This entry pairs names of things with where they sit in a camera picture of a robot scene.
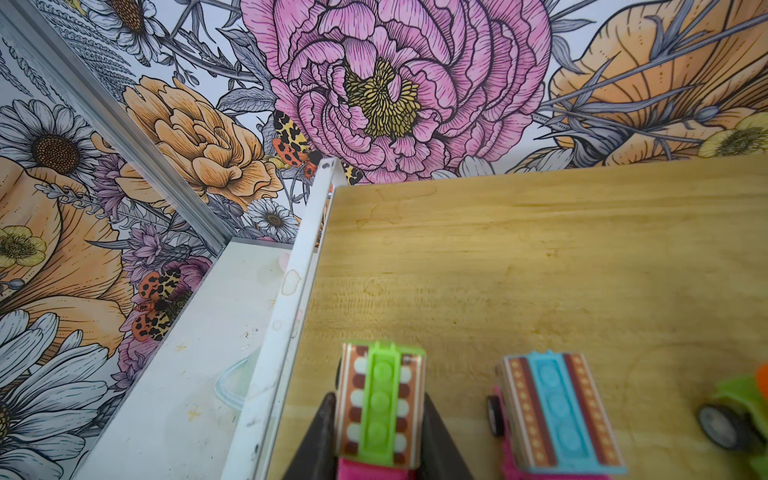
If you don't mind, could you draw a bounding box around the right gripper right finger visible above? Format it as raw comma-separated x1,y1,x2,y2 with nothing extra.
416,394,473,480

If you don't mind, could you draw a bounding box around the two-tier bamboo shelf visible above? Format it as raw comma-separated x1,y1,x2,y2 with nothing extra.
222,154,767,479

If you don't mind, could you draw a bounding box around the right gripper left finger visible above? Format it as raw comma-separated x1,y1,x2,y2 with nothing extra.
282,392,337,480

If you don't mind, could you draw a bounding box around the left aluminium corner post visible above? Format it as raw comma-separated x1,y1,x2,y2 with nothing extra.
1,1,232,256

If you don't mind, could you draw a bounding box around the pink car blue roof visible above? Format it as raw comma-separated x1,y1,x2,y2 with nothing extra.
487,351,627,479

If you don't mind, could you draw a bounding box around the orange car green base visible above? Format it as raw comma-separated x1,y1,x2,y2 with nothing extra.
696,363,767,479

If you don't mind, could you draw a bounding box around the pink car green roof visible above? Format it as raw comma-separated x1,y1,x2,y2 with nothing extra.
333,341,427,479

